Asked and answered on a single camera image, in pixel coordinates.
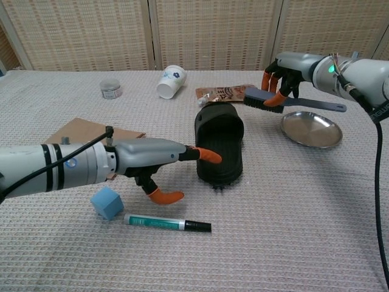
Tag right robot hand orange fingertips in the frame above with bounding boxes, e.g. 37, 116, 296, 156
261, 51, 318, 107

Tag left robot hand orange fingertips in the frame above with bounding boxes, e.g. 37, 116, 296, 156
106, 137, 222, 206

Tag grey brush with black bristles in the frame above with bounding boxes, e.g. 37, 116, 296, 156
243, 87, 347, 114

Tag black rubber slipper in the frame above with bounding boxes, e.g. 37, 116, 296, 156
193, 102, 246, 192

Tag woven bamboo screen panel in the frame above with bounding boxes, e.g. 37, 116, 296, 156
270, 0, 389, 72
369, 30, 389, 61
0, 0, 156, 72
148, 0, 283, 72

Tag blue foam cube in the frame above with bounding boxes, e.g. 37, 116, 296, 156
90, 186, 125, 221

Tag round stainless steel plate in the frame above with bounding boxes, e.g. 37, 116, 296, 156
280, 111, 343, 149

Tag brown paper bag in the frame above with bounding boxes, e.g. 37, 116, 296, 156
44, 117, 146, 144

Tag green marker pen black cap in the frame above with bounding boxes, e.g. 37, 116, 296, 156
123, 213, 212, 234

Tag small clear lidded jar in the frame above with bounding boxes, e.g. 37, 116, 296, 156
99, 78, 123, 100

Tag orange snack pouch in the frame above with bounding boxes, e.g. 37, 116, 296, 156
195, 84, 259, 107

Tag white floral paper cup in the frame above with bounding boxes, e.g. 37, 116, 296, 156
156, 64, 187, 100

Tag white woven tablecloth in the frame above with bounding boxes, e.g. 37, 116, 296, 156
0, 69, 389, 292

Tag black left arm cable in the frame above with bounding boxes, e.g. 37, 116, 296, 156
0, 125, 115, 197

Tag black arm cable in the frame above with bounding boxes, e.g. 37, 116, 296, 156
0, 125, 115, 197
336, 72, 389, 292

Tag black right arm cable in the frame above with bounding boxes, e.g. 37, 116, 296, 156
336, 72, 389, 292

